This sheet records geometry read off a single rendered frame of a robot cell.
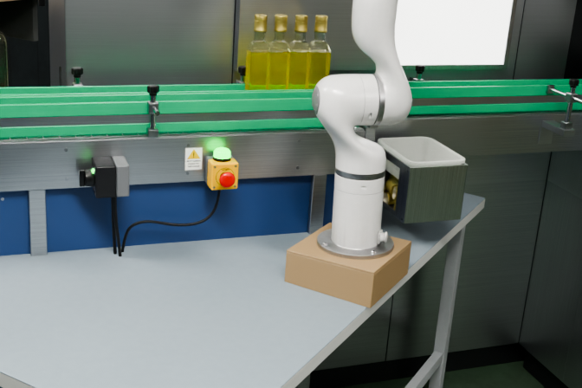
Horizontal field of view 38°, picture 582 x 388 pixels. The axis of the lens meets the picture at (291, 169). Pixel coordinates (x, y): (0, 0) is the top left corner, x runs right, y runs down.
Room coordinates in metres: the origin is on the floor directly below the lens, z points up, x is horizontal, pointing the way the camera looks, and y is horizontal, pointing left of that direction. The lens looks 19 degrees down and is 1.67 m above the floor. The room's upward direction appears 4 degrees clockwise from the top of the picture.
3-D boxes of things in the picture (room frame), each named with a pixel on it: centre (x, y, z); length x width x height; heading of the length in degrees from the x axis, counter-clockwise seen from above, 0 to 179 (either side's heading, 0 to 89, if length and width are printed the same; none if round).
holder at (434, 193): (2.22, -0.34, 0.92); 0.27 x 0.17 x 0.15; 21
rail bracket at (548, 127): (2.47, -0.80, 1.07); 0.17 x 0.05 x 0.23; 21
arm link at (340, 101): (1.92, -0.13, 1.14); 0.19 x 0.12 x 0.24; 104
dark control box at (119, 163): (1.93, 0.44, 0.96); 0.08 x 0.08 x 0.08; 21
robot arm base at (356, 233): (1.92, -0.17, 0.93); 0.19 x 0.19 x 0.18
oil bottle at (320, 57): (2.32, -0.05, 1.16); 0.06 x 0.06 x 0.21; 20
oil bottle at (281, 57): (2.28, 0.05, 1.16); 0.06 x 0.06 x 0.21; 20
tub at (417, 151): (2.19, -0.35, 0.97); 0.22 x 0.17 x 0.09; 21
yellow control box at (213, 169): (2.03, 0.18, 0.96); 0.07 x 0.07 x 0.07; 21
